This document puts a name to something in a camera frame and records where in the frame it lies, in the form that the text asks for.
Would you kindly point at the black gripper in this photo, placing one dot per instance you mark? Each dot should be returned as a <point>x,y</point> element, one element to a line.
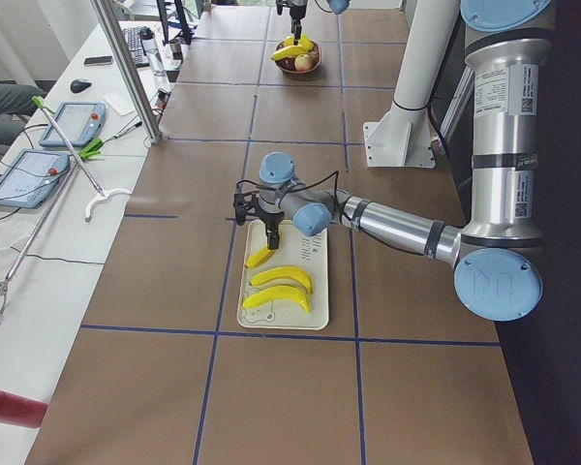
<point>297,12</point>
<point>271,221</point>

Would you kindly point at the large yellow banana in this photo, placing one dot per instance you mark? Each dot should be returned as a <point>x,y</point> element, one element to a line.
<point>259,258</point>

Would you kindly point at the yellow toy banana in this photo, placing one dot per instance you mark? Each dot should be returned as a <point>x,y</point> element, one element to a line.
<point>280,292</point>

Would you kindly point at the brown wicker basket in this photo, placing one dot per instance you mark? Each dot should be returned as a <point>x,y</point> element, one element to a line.
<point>286,65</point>

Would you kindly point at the peach-coloured toy apple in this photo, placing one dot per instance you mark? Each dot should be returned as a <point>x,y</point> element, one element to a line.
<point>303,63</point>

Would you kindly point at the white bear-print tray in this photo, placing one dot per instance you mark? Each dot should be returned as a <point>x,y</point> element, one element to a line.
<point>307,252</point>

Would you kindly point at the clear water bottle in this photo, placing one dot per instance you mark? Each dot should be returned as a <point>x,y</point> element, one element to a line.
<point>152,52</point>

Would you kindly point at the black keyboard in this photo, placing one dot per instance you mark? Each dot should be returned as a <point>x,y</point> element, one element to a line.
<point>134,46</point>

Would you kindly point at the long metal grabber tool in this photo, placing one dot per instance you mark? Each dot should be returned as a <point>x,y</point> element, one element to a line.
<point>102,194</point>

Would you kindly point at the black smartphone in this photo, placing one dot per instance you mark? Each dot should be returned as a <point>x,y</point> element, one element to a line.
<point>102,60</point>

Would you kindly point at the upper blue teach pendant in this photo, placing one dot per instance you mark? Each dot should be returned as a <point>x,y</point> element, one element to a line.
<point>81,122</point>

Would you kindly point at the blue teach pendant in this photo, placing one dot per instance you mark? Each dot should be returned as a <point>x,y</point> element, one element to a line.
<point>32,176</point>
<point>81,122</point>

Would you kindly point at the black computer mouse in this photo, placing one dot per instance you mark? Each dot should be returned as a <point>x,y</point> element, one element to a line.
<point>79,85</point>

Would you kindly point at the lower blue teach pendant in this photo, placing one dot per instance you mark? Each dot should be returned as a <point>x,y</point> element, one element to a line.
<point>32,176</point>

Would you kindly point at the red fire extinguisher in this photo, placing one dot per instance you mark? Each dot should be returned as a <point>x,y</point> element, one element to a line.
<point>21,411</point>

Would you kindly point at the white camera post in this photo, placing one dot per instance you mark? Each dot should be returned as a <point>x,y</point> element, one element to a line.
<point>402,138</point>

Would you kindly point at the aluminium frame post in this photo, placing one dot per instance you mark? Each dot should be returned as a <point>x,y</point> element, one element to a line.
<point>128,71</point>

